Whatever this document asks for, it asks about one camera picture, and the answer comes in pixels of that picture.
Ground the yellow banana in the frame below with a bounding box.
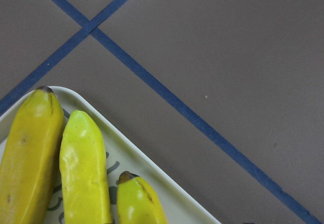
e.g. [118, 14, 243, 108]
[59, 110, 113, 223]
[1, 86, 65, 223]
[116, 171, 168, 224]

